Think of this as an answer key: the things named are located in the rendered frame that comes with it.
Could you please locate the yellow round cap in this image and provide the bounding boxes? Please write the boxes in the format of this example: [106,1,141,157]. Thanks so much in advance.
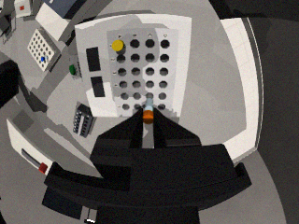
[112,40,124,51]

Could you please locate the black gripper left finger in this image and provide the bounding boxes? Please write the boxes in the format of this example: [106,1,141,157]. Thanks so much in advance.
[94,107,143,148]

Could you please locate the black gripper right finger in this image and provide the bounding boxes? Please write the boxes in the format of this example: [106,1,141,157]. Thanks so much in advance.
[153,107,202,148]

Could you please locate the white tube rack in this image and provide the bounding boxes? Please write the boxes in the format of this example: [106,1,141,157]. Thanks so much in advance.
[27,28,60,72]

